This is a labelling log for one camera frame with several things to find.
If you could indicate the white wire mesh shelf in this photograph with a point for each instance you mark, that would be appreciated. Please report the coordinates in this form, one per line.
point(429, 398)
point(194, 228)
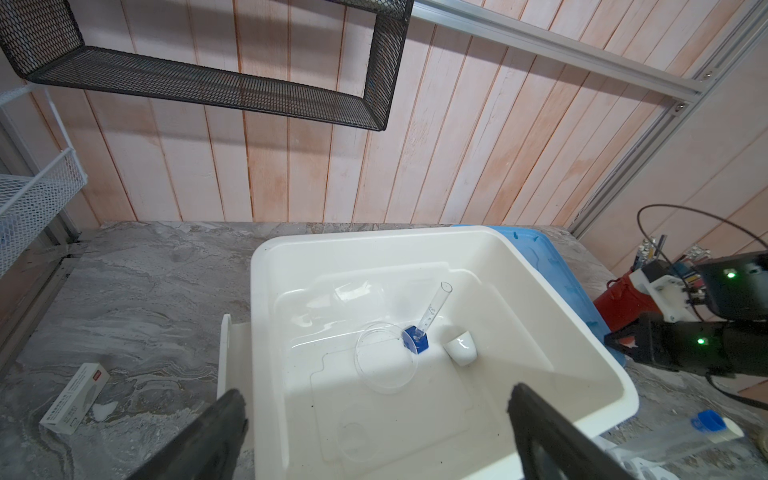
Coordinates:
point(29, 203)

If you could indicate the small white cardboard box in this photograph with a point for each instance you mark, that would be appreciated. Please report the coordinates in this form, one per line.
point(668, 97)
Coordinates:
point(73, 403)

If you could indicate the bundle of pencils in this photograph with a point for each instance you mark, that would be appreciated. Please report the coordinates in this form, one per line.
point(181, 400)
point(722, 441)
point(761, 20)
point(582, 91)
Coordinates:
point(650, 250)

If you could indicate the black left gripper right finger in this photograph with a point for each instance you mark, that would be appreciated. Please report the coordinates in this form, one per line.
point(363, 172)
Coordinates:
point(550, 446)

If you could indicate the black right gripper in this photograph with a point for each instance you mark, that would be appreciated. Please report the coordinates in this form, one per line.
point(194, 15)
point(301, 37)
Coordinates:
point(652, 341)

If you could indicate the blue-capped test tube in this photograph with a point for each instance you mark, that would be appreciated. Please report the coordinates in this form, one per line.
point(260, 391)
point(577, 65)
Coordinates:
point(676, 441)

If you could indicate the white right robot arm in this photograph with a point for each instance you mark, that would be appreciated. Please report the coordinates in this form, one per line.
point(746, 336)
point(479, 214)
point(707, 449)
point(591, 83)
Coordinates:
point(734, 292)

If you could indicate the red pencil cup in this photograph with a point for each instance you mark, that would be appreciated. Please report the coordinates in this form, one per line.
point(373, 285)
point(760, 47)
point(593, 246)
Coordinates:
point(622, 303)

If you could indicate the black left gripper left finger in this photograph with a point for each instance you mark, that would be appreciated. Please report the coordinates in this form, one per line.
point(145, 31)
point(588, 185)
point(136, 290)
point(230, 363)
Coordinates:
point(208, 448)

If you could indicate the small white cup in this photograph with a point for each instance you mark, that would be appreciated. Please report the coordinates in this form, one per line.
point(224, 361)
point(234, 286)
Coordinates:
point(462, 349)

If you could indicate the white plastic storage bin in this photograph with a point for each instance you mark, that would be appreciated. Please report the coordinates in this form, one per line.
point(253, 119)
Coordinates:
point(312, 417)

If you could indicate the blue-based graduated cylinder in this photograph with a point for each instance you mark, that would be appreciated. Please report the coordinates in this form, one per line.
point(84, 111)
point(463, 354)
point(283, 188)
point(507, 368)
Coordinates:
point(415, 337)

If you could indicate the blue plastic bin lid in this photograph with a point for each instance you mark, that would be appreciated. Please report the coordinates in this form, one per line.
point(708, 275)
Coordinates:
point(539, 250)

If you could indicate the clear petri dish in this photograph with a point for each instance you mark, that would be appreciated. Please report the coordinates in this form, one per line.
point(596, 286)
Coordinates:
point(385, 359)

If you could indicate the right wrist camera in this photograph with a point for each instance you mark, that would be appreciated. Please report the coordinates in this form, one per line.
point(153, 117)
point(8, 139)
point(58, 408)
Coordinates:
point(667, 290)

